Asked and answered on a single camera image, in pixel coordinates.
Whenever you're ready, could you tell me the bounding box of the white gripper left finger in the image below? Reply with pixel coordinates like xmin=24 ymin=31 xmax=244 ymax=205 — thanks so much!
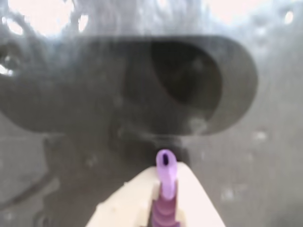
xmin=85 ymin=166 xmax=159 ymax=227

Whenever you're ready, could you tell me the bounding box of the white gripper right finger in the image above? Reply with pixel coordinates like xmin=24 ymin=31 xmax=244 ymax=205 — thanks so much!
xmin=176 ymin=162 xmax=226 ymax=227

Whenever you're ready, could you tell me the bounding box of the purple ribbed pen grip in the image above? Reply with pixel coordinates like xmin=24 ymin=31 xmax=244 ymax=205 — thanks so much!
xmin=149 ymin=148 xmax=178 ymax=227

